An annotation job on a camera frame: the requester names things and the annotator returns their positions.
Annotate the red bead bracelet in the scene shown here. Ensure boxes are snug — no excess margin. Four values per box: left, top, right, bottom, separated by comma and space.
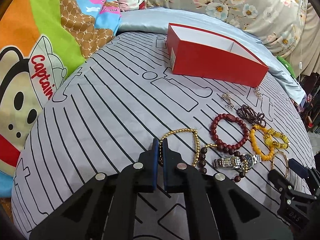
209, 113, 250, 155

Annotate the gold bead necklace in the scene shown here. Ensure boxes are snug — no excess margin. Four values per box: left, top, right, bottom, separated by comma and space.
158, 128, 201, 169

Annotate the grey floral quilt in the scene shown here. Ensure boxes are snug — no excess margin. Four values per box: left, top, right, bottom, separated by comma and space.
135, 0, 320, 75

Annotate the thin gold bangle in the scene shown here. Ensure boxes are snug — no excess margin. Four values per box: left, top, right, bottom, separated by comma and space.
270, 151, 290, 178

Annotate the dark brown bead bracelet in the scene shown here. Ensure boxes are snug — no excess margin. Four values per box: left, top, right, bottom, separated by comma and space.
198, 143, 249, 183

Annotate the small silver chain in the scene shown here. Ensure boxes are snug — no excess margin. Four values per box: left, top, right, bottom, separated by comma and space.
253, 87, 264, 101

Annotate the cartoon monkey captain blanket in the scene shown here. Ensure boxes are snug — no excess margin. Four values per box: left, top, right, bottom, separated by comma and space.
1, 0, 84, 198

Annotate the yellow glass bead bracelet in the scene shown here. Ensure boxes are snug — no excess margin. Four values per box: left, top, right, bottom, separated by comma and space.
263, 127, 290, 151

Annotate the grey lined bed sheet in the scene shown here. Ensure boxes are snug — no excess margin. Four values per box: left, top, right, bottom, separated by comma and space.
11, 32, 315, 237

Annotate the silver chain with clasp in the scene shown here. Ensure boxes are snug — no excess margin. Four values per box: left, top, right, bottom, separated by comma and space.
221, 91, 235, 110

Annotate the silver wrist watch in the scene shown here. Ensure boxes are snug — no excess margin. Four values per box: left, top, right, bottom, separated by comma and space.
213, 153, 262, 172

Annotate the dark purple bead bracelet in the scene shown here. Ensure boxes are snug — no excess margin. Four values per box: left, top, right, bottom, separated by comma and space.
235, 104, 267, 129

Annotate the orange yellow bead bracelet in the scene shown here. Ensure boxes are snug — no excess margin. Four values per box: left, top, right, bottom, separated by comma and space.
249, 124, 276, 162

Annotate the red cardboard box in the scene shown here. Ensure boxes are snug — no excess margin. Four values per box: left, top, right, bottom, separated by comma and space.
166, 23, 269, 87

